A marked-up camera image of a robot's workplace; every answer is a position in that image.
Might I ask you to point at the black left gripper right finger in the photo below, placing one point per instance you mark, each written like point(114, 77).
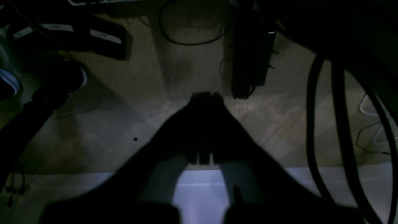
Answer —
point(261, 191)

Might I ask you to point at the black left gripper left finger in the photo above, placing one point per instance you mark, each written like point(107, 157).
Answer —
point(141, 191)

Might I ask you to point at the black power strip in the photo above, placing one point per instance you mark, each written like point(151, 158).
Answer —
point(254, 38)

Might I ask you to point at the black device with labels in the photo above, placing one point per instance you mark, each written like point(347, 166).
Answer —
point(80, 33)

